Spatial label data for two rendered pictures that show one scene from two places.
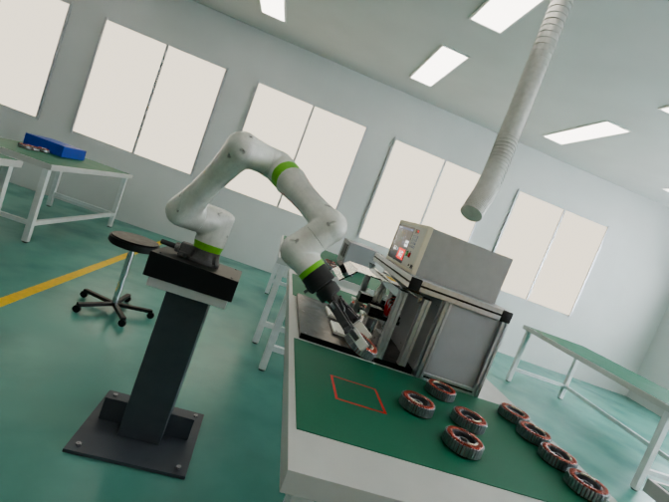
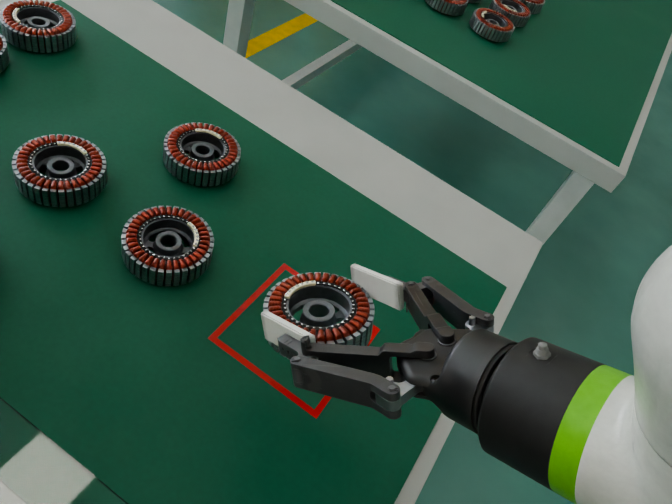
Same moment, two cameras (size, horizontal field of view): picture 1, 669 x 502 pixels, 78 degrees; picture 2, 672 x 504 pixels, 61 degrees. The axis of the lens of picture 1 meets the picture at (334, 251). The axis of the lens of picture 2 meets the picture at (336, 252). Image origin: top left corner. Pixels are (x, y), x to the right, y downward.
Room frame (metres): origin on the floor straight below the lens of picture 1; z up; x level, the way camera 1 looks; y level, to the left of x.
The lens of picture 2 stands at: (1.60, -0.06, 1.35)
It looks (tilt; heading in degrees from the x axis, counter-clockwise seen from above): 47 degrees down; 203
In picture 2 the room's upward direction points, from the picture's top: 23 degrees clockwise
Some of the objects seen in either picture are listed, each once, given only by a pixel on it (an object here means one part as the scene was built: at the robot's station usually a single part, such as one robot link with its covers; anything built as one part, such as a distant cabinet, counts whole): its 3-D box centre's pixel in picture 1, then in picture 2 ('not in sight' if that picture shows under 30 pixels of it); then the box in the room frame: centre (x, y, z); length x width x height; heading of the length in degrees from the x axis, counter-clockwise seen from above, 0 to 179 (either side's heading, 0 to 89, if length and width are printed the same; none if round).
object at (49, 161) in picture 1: (49, 188); not in sight; (4.48, 3.16, 0.38); 1.90 x 0.90 x 0.75; 8
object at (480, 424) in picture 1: (468, 419); (61, 169); (1.30, -0.60, 0.77); 0.11 x 0.11 x 0.04
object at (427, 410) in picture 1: (416, 403); (168, 244); (1.27, -0.41, 0.77); 0.11 x 0.11 x 0.04
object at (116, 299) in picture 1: (124, 274); not in sight; (2.95, 1.36, 0.28); 0.54 x 0.49 x 0.56; 98
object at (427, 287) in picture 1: (431, 282); not in sight; (1.93, -0.48, 1.09); 0.68 x 0.44 x 0.05; 8
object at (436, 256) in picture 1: (443, 258); not in sight; (1.92, -0.48, 1.22); 0.44 x 0.39 x 0.20; 8
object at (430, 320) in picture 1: (405, 312); not in sight; (1.92, -0.41, 0.92); 0.66 x 0.01 x 0.30; 8
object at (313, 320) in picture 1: (345, 328); not in sight; (1.89, -0.18, 0.76); 0.64 x 0.47 x 0.02; 8
